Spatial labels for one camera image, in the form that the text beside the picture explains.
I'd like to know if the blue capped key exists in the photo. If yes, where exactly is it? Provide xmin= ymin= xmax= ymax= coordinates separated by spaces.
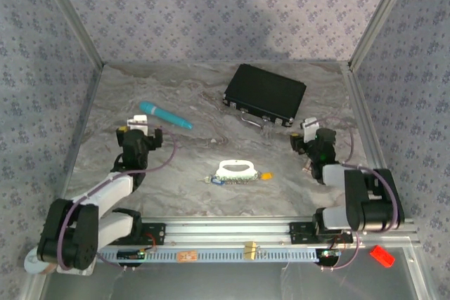
xmin=198 ymin=174 xmax=224 ymax=186

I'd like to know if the teal cylindrical wand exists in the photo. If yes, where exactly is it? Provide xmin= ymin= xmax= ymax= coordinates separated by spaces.
xmin=139 ymin=100 xmax=194 ymax=130

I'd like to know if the black ribbed hard case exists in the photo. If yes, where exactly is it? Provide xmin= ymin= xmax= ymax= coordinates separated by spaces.
xmin=221 ymin=63 xmax=307 ymax=131

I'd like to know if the small circuit board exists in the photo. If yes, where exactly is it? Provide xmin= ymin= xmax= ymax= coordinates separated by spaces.
xmin=318 ymin=249 xmax=342 ymax=261
xmin=117 ymin=247 xmax=158 ymax=261

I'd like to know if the orange tag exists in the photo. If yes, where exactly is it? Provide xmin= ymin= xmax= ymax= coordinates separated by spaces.
xmin=176 ymin=250 xmax=198 ymax=263

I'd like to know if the red plastic block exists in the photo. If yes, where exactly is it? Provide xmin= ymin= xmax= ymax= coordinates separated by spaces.
xmin=369 ymin=244 xmax=397 ymax=268

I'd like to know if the gold binder clip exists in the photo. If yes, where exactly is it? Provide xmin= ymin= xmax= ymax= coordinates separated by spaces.
xmin=243 ymin=240 xmax=264 ymax=261

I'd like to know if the white mounting plate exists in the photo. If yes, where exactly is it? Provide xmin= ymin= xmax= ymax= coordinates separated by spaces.
xmin=56 ymin=264 xmax=96 ymax=276

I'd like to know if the grey metal panel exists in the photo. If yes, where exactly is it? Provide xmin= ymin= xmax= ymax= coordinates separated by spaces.
xmin=38 ymin=261 xmax=435 ymax=300

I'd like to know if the white tape roll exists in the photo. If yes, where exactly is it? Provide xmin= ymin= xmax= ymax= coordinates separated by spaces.
xmin=23 ymin=247 xmax=57 ymax=275

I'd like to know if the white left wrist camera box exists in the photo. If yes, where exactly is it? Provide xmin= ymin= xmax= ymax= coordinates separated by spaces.
xmin=126 ymin=114 xmax=149 ymax=133

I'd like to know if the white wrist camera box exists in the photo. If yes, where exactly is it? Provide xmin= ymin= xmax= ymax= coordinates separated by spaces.
xmin=300 ymin=117 xmax=321 ymax=143
xmin=126 ymin=114 xmax=149 ymax=133

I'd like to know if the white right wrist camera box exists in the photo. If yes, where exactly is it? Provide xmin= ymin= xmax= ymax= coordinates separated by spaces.
xmin=300 ymin=117 xmax=321 ymax=143

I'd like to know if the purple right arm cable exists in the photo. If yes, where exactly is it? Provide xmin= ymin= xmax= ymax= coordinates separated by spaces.
xmin=318 ymin=117 xmax=401 ymax=272

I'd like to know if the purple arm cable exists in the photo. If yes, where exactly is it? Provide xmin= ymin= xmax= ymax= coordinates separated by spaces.
xmin=318 ymin=117 xmax=401 ymax=272
xmin=56 ymin=122 xmax=176 ymax=272

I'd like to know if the aluminium side frame rail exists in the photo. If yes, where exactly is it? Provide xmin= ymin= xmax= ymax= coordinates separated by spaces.
xmin=341 ymin=63 xmax=405 ymax=220
xmin=63 ymin=64 xmax=106 ymax=202

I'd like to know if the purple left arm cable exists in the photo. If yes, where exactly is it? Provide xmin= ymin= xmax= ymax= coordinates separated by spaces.
xmin=56 ymin=122 xmax=176 ymax=272

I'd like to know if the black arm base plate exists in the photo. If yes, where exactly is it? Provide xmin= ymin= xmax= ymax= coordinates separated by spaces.
xmin=115 ymin=221 xmax=167 ymax=247
xmin=288 ymin=221 xmax=354 ymax=244

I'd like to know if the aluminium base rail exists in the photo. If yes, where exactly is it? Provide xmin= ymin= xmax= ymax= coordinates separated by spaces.
xmin=140 ymin=216 xmax=421 ymax=248

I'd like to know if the aluminium corner post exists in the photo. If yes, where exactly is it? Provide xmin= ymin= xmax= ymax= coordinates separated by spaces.
xmin=347 ymin=0 xmax=419 ymax=72
xmin=33 ymin=0 xmax=106 ymax=69

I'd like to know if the grey slotted cable duct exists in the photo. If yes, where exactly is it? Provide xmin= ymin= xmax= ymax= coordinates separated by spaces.
xmin=94 ymin=246 xmax=319 ymax=264

